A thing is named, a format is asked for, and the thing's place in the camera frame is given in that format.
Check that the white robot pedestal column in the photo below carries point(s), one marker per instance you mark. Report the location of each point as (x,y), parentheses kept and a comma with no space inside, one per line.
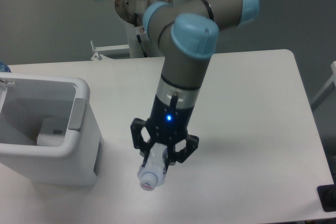
(131,12)

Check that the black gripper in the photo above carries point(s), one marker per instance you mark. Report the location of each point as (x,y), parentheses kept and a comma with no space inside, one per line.
(167,126)

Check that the blue object at left edge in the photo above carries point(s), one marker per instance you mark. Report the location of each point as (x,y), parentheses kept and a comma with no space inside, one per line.
(4,67)

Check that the crushed clear plastic bottle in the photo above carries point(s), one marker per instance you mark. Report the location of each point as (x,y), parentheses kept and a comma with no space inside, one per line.
(153,172)

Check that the white frame at right edge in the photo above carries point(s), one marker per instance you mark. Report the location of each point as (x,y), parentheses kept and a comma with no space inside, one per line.
(325,90)

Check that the black clamp at table corner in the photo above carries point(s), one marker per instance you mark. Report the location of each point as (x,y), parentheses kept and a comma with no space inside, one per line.
(327,197)

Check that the clear plastic wrapper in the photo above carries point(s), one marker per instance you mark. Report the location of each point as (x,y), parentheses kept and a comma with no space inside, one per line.
(52,132)

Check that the white left base bracket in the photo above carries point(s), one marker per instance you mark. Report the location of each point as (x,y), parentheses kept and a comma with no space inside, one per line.
(109,52)

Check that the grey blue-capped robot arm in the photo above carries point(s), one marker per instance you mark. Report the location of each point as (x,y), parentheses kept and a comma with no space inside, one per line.
(186,35)

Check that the white trash can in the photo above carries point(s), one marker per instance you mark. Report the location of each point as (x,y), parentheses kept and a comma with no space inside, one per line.
(26,100)

